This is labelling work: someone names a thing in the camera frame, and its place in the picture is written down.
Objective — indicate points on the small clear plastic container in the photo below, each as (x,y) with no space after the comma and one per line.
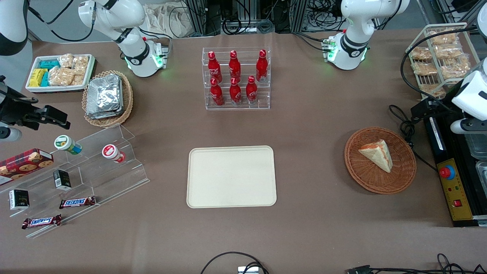
(482,173)

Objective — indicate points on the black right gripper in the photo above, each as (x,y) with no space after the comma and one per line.
(14,110)

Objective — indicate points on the clear acrylic bottle rack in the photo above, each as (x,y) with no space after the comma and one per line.
(245,53)

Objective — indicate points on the yellow snack packet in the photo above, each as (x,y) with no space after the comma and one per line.
(37,77)

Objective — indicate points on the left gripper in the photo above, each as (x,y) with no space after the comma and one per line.
(440,106)

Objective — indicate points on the snickers chocolate bar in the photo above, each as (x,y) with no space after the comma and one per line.
(41,221)
(77,202)

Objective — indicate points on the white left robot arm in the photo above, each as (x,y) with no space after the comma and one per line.
(354,23)

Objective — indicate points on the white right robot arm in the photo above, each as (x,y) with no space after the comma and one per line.
(114,15)

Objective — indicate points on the large clear plastic container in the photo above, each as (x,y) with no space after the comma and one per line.
(478,146)

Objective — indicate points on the clear acrylic stepped stand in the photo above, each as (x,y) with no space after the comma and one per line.
(114,179)

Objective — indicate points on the white rectangular snack tray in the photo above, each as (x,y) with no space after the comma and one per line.
(57,90)

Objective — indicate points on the triangle sandwich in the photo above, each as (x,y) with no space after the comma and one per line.
(378,154)

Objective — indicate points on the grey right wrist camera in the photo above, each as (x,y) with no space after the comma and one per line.
(9,134)

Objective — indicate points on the cream plastic tray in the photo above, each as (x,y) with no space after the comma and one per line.
(228,179)

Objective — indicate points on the red emergency stop button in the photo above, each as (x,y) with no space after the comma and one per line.
(447,172)

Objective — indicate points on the aluminium frame rack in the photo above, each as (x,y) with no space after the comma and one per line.
(198,15)

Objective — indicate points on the red cola bottle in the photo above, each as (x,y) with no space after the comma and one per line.
(214,66)
(261,66)
(251,91)
(234,66)
(235,93)
(216,95)

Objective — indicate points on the red cookie box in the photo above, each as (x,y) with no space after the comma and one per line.
(23,165)

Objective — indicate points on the small black box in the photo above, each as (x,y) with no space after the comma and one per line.
(19,199)
(62,180)

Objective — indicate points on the cream cloth bag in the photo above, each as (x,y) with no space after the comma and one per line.
(167,19)

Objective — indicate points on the round brown wicker basket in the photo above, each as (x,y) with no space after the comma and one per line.
(380,182)

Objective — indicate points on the small silver device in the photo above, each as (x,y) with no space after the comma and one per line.
(248,270)

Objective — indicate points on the clear bag of rice crackers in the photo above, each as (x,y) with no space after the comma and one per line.
(80,64)
(78,80)
(61,77)
(66,61)

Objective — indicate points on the green lid cup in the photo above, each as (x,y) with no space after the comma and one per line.
(64,143)

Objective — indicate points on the black box with yellow panel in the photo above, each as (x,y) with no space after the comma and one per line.
(456,190)

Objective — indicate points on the red lid cup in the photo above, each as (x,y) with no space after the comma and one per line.
(110,151)

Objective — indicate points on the oval light wicker basket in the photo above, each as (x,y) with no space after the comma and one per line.
(128,101)

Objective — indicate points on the silver foil packet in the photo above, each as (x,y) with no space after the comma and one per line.
(102,93)
(121,108)

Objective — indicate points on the teal snack packet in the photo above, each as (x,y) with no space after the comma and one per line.
(45,79)
(49,64)

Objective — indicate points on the clear bag of brown snacks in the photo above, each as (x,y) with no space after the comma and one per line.
(449,51)
(454,68)
(421,53)
(442,37)
(432,90)
(424,69)

